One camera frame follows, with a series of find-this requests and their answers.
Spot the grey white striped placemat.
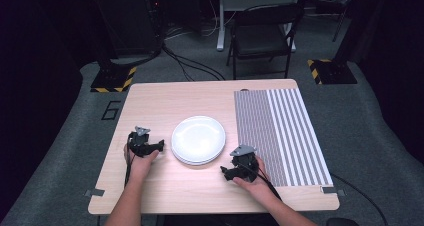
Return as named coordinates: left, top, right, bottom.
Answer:
left=233, top=88, right=335, bottom=188

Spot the dark equipment cabinet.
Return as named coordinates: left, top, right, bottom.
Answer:
left=106, top=0, right=166, bottom=59

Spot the black floor cable bundle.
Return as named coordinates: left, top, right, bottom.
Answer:
left=161, top=40, right=227, bottom=83

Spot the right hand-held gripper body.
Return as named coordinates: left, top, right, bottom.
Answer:
left=229, top=144, right=261, bottom=183

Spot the person's right hand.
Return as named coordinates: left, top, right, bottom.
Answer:
left=232, top=154, right=280, bottom=204

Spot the white plate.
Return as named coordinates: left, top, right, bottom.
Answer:
left=171, top=115, right=227, bottom=163
left=171, top=148, right=225, bottom=167

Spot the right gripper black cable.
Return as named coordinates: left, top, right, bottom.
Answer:
left=242, top=161, right=283, bottom=201

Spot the person's left hand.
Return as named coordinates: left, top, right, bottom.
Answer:
left=123, top=144, right=161, bottom=184

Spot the white desk frame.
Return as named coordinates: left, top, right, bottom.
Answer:
left=216, top=0, right=302, bottom=53

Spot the dark chair with clutter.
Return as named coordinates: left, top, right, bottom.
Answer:
left=305, top=0, right=356, bottom=43

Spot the black folding chair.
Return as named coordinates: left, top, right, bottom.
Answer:
left=225, top=2, right=305, bottom=81

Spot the yellow black striped stand base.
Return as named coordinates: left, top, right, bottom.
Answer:
left=89, top=65, right=138, bottom=94
left=306, top=58, right=359, bottom=86

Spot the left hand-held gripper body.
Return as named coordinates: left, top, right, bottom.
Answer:
left=127, top=125, right=158, bottom=158

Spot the grey tape piece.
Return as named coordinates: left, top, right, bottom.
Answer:
left=83, top=188, right=106, bottom=198
left=320, top=186, right=347, bottom=197

